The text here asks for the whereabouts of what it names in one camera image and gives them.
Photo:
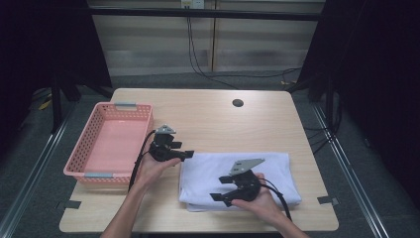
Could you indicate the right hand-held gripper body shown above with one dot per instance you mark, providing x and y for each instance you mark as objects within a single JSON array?
[{"x": 246, "y": 186}]

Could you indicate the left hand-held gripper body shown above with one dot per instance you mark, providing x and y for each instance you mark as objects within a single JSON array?
[{"x": 161, "y": 148}]

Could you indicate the white patterned towel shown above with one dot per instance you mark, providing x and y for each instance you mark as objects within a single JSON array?
[{"x": 204, "y": 178}]

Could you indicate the pink plastic basket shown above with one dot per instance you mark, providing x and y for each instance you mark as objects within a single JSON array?
[{"x": 114, "y": 145}]

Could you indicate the person's left hand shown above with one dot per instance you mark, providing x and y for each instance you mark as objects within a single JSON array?
[{"x": 153, "y": 172}]

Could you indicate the person's right hand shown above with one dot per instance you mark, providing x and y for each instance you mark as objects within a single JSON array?
[{"x": 264, "y": 205}]

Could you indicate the grey tape piece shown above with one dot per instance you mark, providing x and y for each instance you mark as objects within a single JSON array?
[{"x": 328, "y": 200}]

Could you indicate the black tape piece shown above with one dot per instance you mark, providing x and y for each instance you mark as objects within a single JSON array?
[{"x": 72, "y": 204}]

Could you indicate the black metal stand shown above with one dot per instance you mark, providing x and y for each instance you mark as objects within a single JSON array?
[
  {"x": 329, "y": 105},
  {"x": 56, "y": 109}
]

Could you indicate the yellow strip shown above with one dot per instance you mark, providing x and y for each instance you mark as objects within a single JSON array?
[{"x": 44, "y": 105}]

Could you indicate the black horizontal metal bar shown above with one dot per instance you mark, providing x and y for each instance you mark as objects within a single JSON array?
[{"x": 198, "y": 14}]

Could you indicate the black curtain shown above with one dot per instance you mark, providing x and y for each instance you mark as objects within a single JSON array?
[
  {"x": 379, "y": 66},
  {"x": 33, "y": 49}
]

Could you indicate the metal floor rail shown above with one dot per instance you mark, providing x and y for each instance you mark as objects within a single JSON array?
[
  {"x": 31, "y": 185},
  {"x": 361, "y": 198}
]

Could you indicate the white wall socket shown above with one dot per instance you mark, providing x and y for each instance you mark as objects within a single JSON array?
[{"x": 193, "y": 4}]

